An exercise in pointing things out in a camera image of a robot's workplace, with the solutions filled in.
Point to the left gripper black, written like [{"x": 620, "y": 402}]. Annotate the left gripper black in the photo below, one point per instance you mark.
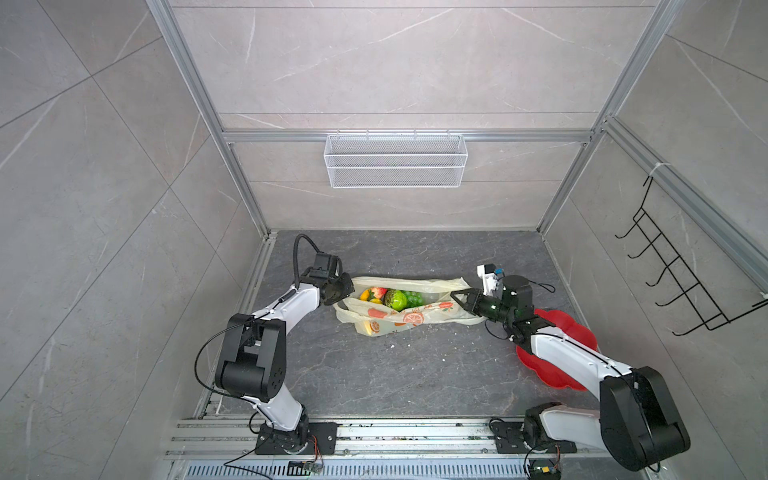
[{"x": 348, "y": 286}]

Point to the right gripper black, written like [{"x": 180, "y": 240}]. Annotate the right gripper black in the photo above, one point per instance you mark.
[{"x": 473, "y": 301}]

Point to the cream plastic shopping bag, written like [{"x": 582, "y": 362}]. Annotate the cream plastic shopping bag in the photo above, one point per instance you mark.
[{"x": 379, "y": 305}]

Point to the red flower-shaped plate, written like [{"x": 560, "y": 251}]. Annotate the red flower-shaped plate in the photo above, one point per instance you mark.
[{"x": 563, "y": 363}]

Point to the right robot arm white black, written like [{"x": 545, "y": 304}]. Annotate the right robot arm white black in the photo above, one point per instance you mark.
[{"x": 637, "y": 421}]

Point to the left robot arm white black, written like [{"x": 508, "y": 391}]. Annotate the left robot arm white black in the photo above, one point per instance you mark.
[{"x": 252, "y": 363}]

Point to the green fake grapes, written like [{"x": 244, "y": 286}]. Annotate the green fake grapes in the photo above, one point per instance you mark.
[{"x": 414, "y": 299}]

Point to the green fake custard apple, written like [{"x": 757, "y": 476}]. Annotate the green fake custard apple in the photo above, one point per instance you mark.
[{"x": 396, "y": 300}]

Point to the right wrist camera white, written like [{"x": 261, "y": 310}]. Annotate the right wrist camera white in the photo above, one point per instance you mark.
[{"x": 491, "y": 277}]

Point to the white wire mesh basket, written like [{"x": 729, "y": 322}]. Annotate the white wire mesh basket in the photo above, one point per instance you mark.
[{"x": 368, "y": 161}]

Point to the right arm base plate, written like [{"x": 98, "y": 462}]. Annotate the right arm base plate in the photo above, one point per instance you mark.
[{"x": 525, "y": 436}]

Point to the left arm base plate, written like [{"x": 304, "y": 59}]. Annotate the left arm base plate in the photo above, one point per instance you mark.
[{"x": 307, "y": 439}]

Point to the aluminium mounting rail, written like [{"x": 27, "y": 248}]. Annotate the aluminium mounting rail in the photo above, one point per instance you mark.
[{"x": 351, "y": 438}]

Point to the black wire hook rack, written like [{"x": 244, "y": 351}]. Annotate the black wire hook rack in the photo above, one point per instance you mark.
[{"x": 689, "y": 288}]

